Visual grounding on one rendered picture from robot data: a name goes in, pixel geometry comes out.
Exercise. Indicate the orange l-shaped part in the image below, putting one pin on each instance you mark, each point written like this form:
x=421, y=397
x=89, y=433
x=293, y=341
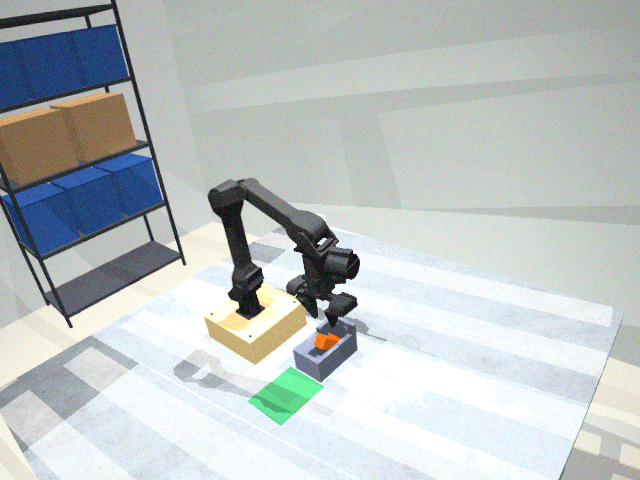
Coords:
x=326, y=341

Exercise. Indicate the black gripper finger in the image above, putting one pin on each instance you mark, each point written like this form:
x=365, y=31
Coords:
x=332, y=319
x=310, y=304

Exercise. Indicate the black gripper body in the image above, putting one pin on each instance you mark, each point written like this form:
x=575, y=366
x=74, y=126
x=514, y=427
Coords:
x=319, y=287

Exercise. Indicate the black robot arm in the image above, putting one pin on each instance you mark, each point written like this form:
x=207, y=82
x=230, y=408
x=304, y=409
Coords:
x=304, y=228

